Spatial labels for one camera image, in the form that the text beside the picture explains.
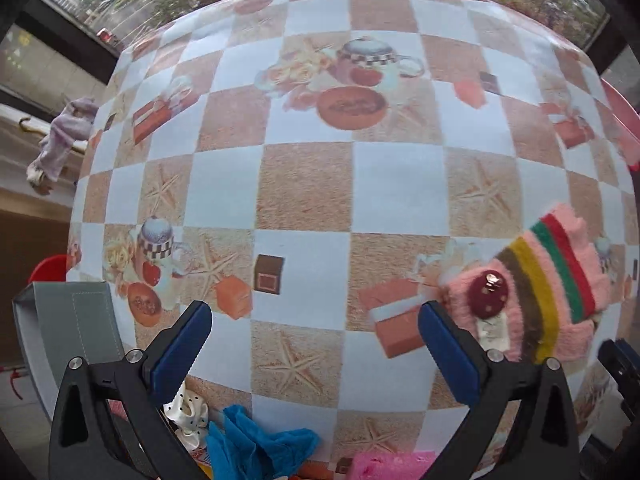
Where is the red plastic chair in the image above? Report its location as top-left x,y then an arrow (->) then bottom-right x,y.
27,254 -> 67,284

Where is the pink plastic basin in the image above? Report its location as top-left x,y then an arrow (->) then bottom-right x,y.
601,79 -> 639,172

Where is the white polka dot scrunchie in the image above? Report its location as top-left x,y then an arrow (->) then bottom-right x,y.
163,382 -> 209,453

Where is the checkered patterned tablecloth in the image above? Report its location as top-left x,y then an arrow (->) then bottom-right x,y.
66,0 -> 639,479

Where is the pink hanging towel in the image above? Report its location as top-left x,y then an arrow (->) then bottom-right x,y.
26,96 -> 98,195

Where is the pink striped knit glove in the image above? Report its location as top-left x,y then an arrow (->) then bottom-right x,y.
444,204 -> 611,364

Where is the grey white cardboard box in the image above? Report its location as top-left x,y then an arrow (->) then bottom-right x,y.
12,282 -> 124,419

